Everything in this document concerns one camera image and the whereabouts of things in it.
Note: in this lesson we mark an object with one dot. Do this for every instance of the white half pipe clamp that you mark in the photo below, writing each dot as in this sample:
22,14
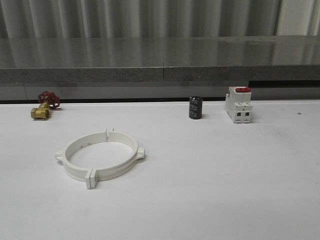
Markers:
67,157
103,174

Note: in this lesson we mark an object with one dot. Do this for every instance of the black cylindrical capacitor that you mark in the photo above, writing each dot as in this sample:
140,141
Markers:
195,107

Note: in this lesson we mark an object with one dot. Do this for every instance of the grey stone countertop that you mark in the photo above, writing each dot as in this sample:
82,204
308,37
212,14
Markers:
143,69

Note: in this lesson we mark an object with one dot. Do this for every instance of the grey pleated curtain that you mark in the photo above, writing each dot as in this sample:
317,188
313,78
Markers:
157,18

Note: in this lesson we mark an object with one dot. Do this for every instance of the white circuit breaker red switch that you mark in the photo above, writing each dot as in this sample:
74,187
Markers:
238,104

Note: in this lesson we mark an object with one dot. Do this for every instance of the brass valve red handle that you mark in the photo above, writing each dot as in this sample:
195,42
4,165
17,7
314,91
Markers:
48,101

